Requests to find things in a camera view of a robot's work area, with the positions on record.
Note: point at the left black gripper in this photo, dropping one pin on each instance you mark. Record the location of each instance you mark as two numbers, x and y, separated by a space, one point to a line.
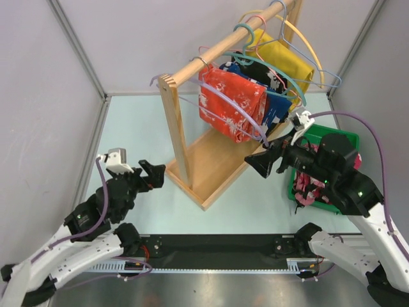
155 178

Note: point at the green plastic tray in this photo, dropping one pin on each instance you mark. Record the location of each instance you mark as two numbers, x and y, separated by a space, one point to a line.
319 134

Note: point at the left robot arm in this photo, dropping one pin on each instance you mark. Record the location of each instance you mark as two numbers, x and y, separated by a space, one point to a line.
93 232

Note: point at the wooden clothes rack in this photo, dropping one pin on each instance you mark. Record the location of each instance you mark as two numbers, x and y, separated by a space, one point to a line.
207 167

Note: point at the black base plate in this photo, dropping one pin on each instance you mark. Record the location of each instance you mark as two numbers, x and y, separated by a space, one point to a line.
221 251

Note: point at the yellow hanger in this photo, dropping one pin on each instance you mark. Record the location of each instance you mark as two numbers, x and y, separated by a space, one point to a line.
295 30

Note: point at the orange white trousers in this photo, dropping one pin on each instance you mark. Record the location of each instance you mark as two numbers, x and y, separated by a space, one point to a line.
233 99

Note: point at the black white trousers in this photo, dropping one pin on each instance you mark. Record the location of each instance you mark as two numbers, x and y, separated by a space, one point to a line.
260 73

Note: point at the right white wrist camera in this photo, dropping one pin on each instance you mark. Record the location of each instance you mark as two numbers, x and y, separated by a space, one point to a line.
302 120

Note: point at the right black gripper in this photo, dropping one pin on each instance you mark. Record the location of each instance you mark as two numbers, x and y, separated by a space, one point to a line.
263 160

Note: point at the white cable duct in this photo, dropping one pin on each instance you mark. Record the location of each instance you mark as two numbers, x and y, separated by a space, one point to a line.
125 267

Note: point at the teal hanger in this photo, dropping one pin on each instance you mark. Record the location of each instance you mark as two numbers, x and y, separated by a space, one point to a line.
268 73

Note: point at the yellow trousers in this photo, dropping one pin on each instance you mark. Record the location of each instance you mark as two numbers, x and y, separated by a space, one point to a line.
287 60

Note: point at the blue patterned trousers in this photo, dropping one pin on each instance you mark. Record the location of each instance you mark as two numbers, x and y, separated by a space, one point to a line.
277 106

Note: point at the purple hanger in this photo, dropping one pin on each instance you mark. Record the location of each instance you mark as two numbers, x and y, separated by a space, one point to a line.
230 105

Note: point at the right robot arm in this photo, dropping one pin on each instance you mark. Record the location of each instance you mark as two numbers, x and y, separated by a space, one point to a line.
357 197

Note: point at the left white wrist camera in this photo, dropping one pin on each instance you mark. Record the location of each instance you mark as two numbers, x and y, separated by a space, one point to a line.
115 161

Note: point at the pink hanger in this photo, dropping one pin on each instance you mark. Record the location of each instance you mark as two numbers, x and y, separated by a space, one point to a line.
255 48

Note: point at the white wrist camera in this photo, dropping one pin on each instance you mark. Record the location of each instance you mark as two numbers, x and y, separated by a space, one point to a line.
302 120
115 161

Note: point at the pink camouflage trousers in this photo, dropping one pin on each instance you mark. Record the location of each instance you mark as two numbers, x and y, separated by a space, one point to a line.
333 159

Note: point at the light blue wire hanger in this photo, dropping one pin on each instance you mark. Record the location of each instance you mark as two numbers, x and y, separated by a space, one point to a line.
279 54

